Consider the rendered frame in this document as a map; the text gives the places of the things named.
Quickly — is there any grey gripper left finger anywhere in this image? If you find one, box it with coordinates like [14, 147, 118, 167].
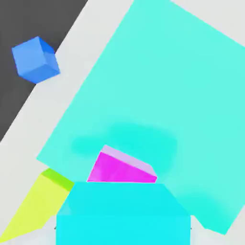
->
[31, 215, 57, 245]

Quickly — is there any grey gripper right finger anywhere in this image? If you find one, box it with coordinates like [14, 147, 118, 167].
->
[190, 215, 218, 245]

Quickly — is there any small cyan cube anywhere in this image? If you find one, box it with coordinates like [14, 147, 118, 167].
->
[56, 181, 191, 245]

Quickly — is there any small magenta cube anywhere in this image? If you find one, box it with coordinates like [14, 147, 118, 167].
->
[87, 145, 157, 184]

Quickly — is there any small blue cube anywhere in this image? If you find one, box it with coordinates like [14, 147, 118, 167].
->
[11, 36, 61, 84]

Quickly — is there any large yellow box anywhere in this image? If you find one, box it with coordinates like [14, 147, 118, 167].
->
[0, 167, 75, 244]

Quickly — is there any large turquoise box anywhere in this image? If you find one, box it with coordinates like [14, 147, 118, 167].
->
[36, 0, 245, 235]

